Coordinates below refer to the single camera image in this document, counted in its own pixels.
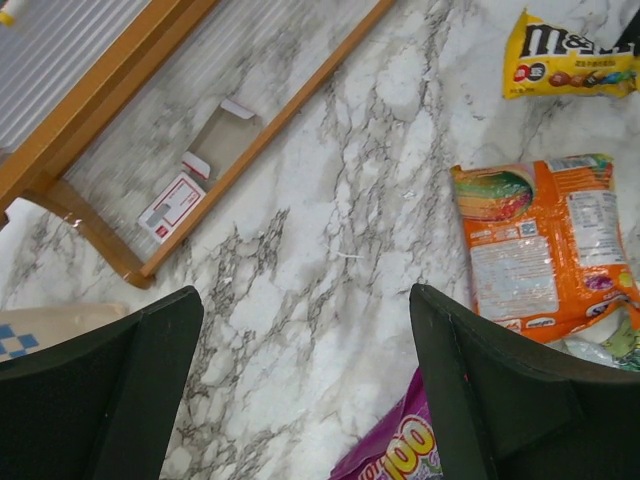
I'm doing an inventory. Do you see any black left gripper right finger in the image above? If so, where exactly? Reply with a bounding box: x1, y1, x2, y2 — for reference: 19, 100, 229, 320
410, 284, 639, 479

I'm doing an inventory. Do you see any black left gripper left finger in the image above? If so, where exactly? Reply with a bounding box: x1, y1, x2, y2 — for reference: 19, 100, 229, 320
1, 286, 204, 479

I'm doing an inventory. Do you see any checkered paper bag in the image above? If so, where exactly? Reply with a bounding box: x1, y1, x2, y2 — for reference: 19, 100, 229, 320
1, 304, 129, 362

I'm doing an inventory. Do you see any yellow M&M's candy bag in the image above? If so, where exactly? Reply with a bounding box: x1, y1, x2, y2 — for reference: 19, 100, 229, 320
502, 10, 639, 100

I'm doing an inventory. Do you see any purple raisin snack bag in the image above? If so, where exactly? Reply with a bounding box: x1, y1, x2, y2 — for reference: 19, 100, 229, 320
329, 371, 444, 480

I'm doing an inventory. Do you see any orange snack bag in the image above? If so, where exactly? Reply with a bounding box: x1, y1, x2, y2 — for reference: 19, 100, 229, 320
451, 154, 639, 343

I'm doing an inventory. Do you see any light green candy packet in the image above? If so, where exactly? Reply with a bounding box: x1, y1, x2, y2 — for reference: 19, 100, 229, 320
563, 308, 639, 372

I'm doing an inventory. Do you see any small red white card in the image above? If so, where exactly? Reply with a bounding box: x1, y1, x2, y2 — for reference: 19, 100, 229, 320
137, 172, 205, 244

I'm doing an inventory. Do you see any wooden shelf rack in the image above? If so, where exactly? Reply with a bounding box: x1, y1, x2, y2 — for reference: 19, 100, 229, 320
1, 1, 391, 289

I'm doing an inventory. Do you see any green marker pen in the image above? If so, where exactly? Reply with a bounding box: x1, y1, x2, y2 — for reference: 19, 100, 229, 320
0, 0, 28, 27

